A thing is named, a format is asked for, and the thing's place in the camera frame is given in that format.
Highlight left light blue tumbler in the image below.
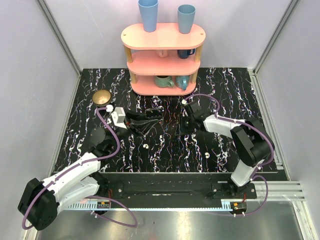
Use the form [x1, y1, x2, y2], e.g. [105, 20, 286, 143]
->
[138, 0, 158, 33]

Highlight right light blue tumbler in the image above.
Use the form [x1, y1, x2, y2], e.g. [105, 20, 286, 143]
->
[177, 4, 196, 34]

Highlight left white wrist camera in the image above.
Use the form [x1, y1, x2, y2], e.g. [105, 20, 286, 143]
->
[111, 107, 127, 129]

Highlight green ceramic mug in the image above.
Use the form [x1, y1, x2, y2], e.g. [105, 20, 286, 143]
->
[154, 75, 175, 88]

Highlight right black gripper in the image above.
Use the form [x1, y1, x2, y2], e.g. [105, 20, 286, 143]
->
[174, 113, 195, 136]

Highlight black mounting base plate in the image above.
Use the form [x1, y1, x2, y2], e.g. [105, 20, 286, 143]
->
[95, 172, 257, 202]

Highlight light blue ceramic mug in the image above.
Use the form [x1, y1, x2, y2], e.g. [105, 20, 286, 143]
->
[175, 75, 190, 91]

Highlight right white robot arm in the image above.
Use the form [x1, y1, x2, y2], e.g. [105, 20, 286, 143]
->
[176, 100, 275, 199]

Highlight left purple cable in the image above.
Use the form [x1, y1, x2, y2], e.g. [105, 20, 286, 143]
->
[22, 106, 139, 230]

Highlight light blue tumbler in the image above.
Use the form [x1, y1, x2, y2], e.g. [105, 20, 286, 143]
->
[177, 4, 196, 34]
[138, 0, 158, 33]

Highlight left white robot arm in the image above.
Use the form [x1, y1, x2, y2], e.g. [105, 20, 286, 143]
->
[17, 107, 164, 231]

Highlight dark blue mug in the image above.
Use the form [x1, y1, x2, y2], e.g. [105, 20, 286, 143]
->
[177, 48, 196, 59]

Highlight pink three-tier wooden shelf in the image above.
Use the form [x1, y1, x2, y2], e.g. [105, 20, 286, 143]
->
[121, 23, 206, 96]

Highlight pink mug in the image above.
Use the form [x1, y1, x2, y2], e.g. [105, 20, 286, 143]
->
[156, 49, 168, 58]

